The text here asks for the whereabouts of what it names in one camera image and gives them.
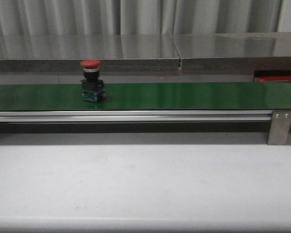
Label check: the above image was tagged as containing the red mushroom push button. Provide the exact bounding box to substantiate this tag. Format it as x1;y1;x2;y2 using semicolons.
80;60;105;103

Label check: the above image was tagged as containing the green conveyor belt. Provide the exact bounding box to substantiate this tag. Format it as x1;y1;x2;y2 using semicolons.
0;82;291;111

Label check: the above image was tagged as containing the grey counter right slab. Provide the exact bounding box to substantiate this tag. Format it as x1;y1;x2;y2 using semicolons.
173;32;291;71

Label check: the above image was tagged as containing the grey counter slab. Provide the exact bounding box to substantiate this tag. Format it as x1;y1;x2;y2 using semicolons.
0;35;180;72
173;32;291;71

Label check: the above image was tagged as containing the grey counter left slab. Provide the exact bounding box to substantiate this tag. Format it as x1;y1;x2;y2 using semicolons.
0;35;180;72

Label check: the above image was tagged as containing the red plastic tray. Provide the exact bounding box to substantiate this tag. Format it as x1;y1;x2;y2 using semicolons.
256;76;291;83

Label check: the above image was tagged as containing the grey curtain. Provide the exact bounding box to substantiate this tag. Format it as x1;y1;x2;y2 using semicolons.
0;0;281;35

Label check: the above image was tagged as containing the aluminium conveyor side rail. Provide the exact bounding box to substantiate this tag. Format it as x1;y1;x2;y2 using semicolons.
0;110;272;123

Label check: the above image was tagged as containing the steel conveyor support bracket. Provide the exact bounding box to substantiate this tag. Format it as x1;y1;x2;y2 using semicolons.
267;110;291;145

